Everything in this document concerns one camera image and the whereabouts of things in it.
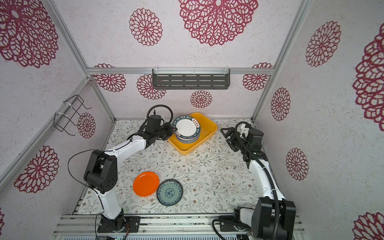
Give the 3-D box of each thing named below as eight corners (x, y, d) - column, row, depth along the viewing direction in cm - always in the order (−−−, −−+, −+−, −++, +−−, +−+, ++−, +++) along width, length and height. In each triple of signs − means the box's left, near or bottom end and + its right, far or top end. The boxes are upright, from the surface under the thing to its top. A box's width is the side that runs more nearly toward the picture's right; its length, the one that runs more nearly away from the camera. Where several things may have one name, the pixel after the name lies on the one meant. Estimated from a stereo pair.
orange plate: (131, 196, 85) (130, 195, 83) (137, 172, 94) (136, 171, 92) (157, 196, 85) (156, 195, 83) (160, 172, 94) (160, 171, 92)
